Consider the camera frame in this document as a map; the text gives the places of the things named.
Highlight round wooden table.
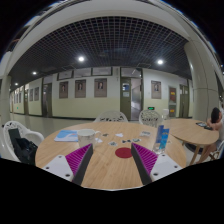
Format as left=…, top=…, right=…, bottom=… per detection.
left=163, top=118, right=219, bottom=164
left=35, top=122, right=186, bottom=189

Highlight red round coaster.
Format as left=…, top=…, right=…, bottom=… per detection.
left=115, top=147, right=132, bottom=159

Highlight black bag on chair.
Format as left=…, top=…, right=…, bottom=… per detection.
left=8, top=129, right=37, bottom=165

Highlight white ceramic mug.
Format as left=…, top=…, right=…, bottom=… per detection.
left=77, top=129, right=101, bottom=147

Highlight framed portrait poster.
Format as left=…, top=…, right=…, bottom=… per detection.
left=94, top=78, right=107, bottom=97
left=59, top=82, right=68, bottom=99
left=75, top=80, right=86, bottom=98

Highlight framed poster right wall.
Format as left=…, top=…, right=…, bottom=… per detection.
left=151, top=81, right=161, bottom=99

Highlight white lattice chair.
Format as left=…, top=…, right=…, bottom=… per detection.
left=139, top=110, right=162, bottom=127
left=95, top=110, right=128, bottom=122

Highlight blue labelled water bottle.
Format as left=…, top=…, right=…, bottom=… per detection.
left=153, top=125, right=170, bottom=154

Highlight white chair on left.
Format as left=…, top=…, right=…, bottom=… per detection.
left=3, top=121, right=44, bottom=162

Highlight framed portrait poster left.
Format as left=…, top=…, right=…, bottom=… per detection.
left=59, top=82, right=68, bottom=99

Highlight white lattice chair right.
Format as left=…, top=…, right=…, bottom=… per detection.
left=139, top=110, right=162, bottom=127

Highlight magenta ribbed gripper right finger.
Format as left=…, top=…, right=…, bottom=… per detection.
left=131, top=143, right=181, bottom=185

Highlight small paper card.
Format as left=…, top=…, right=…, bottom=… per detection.
left=140, top=131, right=151, bottom=137

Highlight green open door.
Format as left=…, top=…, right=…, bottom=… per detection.
left=120, top=78, right=131, bottom=120

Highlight seated person in white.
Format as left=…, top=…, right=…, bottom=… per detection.
left=198, top=107, right=224, bottom=164

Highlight white lattice chair middle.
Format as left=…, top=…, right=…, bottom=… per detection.
left=95, top=110, right=128, bottom=122

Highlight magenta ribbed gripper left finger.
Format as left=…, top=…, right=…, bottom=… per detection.
left=44, top=144, right=93, bottom=185

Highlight light blue book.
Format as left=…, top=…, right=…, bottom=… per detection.
left=54, top=130, right=78, bottom=142

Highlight framed portrait poster middle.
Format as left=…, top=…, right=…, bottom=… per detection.
left=75, top=80, right=86, bottom=98

